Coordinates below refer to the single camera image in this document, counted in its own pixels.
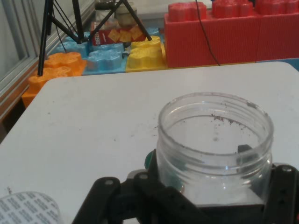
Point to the orange building block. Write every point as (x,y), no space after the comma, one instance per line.
(58,67)

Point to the black tripod stand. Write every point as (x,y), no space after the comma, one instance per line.
(77,23)

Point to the clear plastic jar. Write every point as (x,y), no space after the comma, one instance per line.
(210,168)

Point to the blue building block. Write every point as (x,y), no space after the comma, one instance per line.
(105,58)

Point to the red cracker box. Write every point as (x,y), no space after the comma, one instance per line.
(112,36)

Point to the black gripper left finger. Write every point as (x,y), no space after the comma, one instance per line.
(116,200)

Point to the red building block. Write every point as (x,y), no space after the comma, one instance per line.
(233,37)

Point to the yellow building block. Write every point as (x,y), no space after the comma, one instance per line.
(144,56)

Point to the green-capped spice bottle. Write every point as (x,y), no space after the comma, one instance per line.
(148,159)

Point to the foil-sealed spice jar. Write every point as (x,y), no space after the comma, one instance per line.
(25,207)

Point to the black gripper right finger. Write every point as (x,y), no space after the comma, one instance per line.
(282,193)

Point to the white container behind tripod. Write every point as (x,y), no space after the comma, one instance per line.
(125,16)

